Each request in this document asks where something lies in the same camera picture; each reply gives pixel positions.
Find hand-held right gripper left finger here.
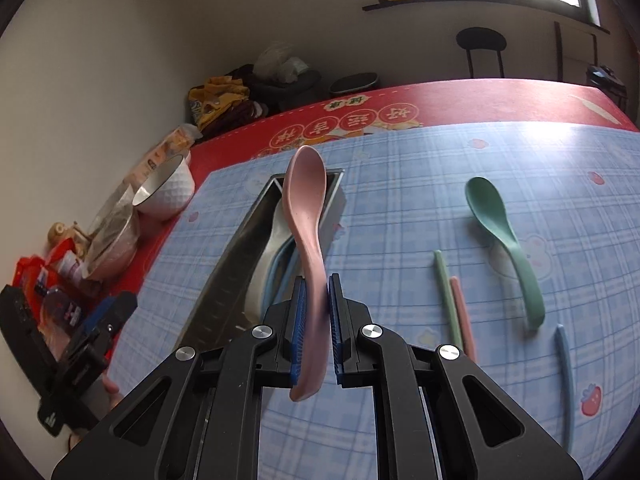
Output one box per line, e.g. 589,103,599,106
50,275,307,480

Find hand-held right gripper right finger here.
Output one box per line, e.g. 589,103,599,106
329,274,582,480

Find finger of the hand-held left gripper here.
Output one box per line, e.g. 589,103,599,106
80,292,138,346

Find blue spoon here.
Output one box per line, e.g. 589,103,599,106
265,237,302,311

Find pastel spoons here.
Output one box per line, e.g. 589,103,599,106
245,205,293,322

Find stainless steel utensil tray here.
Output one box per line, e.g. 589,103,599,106
174,169,347,356

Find pink spoon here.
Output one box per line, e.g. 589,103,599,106
282,145,331,402

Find pink chopstick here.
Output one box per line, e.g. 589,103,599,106
449,276,477,363

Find green spoon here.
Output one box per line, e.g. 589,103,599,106
464,176,546,333

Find blue chopstick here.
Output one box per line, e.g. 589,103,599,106
554,324,576,453

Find clear plastic water bottle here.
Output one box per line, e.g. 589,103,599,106
40,285,83,346

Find snack cup packet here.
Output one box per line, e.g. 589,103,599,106
52,252,88,282

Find large plastic-wrapped bowl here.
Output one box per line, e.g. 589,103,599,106
82,205,141,281

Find red snack packet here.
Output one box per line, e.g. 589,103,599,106
12,240,76,311

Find small plastic-wrapped bowl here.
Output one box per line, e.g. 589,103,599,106
90,182,137,233

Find green chopstick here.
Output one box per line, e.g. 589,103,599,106
432,250,465,348

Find white textured bowl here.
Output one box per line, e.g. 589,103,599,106
132,152,195,223

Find blue plaid table mat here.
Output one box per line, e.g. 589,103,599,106
107,122,640,480

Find maroon clothing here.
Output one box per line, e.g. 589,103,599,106
200,102,261,138

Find yellow clothing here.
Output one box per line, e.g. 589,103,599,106
187,76,250,128

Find black round stool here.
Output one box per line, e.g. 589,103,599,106
456,27,507,79
329,74,379,97

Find clear plastic bag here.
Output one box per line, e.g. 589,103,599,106
254,42,311,83

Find dark window sill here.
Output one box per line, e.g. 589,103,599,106
362,0,611,35

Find black bag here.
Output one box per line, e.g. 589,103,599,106
586,64,628,111

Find dark wooden chair frame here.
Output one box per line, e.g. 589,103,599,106
554,21,599,82

